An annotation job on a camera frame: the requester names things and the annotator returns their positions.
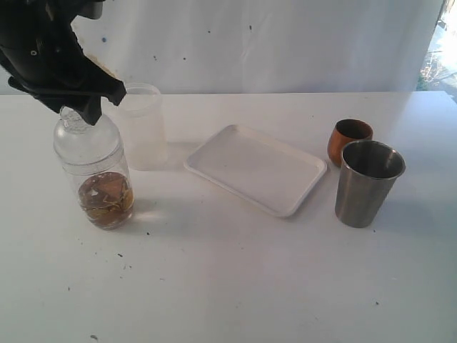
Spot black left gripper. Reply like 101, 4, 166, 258
1, 1, 126, 126

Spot clear domed shaker lid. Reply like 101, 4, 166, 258
54, 107, 124, 167

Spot clear plastic shaker cup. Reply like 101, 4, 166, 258
62, 148, 134, 230

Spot brown almonds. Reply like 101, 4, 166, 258
78, 171, 134, 229

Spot brown wooden cup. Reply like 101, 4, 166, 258
327, 119, 373, 167

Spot stainless steel cup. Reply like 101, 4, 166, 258
335, 140, 406, 228

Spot translucent plastic container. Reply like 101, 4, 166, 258
104, 83, 167, 171

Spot white rectangular tray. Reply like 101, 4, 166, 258
184, 124, 327, 218

